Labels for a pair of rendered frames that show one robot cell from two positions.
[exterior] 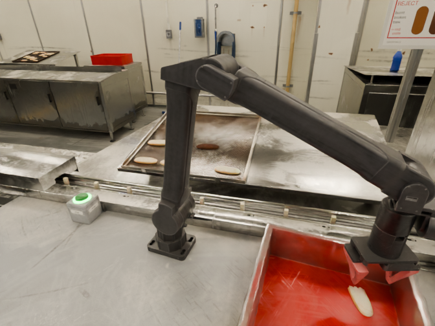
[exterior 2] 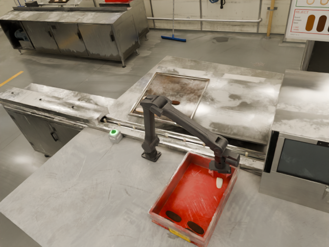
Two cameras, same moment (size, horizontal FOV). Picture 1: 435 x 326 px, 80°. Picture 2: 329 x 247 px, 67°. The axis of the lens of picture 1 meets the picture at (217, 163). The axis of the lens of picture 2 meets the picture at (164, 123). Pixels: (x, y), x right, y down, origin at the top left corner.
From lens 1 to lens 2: 0.91 m
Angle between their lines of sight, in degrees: 19
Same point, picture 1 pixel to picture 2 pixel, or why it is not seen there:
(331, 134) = (193, 130)
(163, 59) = not seen: outside the picture
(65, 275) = (111, 164)
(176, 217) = (150, 146)
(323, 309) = (203, 184)
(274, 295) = (187, 178)
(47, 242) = (102, 150)
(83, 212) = (115, 138)
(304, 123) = (185, 125)
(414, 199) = (217, 152)
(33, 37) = not seen: outside the picture
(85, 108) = (104, 43)
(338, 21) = not seen: outside the picture
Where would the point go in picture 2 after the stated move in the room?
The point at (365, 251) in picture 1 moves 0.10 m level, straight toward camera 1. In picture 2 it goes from (212, 165) to (199, 177)
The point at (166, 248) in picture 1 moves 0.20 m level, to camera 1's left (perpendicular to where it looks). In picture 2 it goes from (148, 157) to (120, 155)
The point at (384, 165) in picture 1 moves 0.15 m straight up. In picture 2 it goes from (208, 141) to (207, 118)
